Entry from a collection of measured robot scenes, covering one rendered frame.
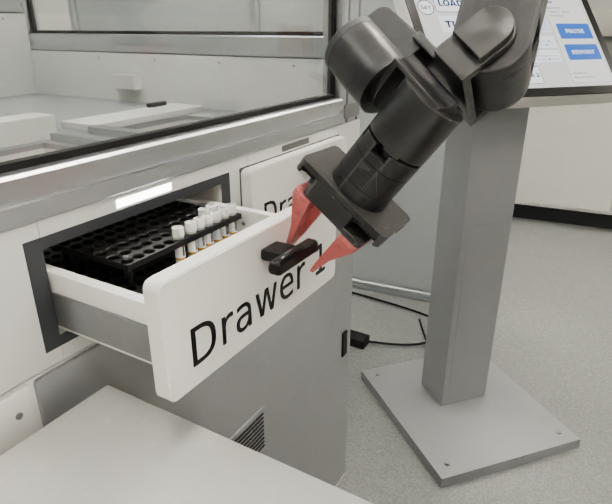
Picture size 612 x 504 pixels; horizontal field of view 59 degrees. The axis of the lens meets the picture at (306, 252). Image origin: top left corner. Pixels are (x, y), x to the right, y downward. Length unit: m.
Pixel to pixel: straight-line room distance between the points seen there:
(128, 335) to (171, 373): 0.06
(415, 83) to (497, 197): 1.08
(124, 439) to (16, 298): 0.16
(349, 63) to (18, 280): 0.34
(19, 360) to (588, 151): 3.21
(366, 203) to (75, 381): 0.35
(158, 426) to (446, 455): 1.15
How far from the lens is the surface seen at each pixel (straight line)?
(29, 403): 0.59
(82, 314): 0.54
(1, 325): 0.54
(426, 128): 0.43
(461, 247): 1.50
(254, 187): 0.74
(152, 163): 0.62
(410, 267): 2.38
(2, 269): 0.53
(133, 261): 0.54
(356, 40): 0.48
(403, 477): 1.57
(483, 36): 0.43
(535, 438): 1.74
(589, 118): 3.44
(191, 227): 0.59
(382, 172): 0.45
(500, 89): 0.46
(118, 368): 0.65
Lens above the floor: 1.11
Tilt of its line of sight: 23 degrees down
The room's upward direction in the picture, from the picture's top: straight up
